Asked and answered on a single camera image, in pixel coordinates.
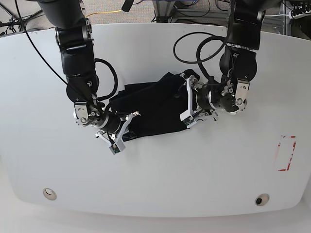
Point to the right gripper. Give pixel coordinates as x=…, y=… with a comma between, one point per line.
x=113, y=127

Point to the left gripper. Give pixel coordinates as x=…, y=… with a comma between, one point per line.
x=197, y=104

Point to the black T-shirt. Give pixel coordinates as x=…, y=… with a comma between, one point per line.
x=159, y=105

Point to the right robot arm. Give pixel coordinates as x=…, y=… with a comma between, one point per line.
x=73, y=35

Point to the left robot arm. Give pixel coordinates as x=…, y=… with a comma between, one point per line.
x=237, y=64

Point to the left table grommet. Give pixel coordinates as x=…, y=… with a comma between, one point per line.
x=49, y=194

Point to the table grommet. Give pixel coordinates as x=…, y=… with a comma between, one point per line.
x=262, y=199
x=49, y=194

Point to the red tape rectangle marking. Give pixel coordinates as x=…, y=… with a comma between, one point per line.
x=285, y=152

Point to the right table grommet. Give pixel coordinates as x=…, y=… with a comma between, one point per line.
x=262, y=199

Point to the white power strip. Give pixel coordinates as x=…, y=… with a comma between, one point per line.
x=300, y=12

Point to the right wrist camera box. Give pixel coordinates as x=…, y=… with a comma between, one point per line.
x=117, y=147

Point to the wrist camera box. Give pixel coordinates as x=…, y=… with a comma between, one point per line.
x=188, y=120
x=117, y=147

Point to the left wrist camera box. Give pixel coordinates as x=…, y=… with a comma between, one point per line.
x=188, y=120

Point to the aluminium table leg frame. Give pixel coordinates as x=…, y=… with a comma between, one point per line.
x=165, y=11

